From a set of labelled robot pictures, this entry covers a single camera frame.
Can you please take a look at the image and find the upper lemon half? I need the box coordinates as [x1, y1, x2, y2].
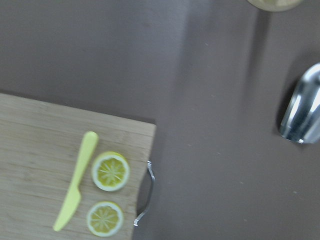
[91, 151, 131, 192]

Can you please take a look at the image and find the lemon half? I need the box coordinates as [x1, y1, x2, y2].
[86, 201, 124, 237]
[91, 151, 131, 192]

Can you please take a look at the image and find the lower lemon half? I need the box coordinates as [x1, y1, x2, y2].
[86, 201, 124, 237]

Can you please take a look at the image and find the yellow plastic knife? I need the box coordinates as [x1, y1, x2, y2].
[52, 131, 99, 232]

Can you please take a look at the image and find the bamboo cutting board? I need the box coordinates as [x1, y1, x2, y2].
[0, 94, 156, 240]

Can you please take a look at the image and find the metal scoop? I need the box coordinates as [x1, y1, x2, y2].
[279, 63, 320, 144]

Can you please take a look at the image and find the wooden mug tree stand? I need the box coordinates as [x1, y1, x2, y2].
[247, 0, 303, 12]

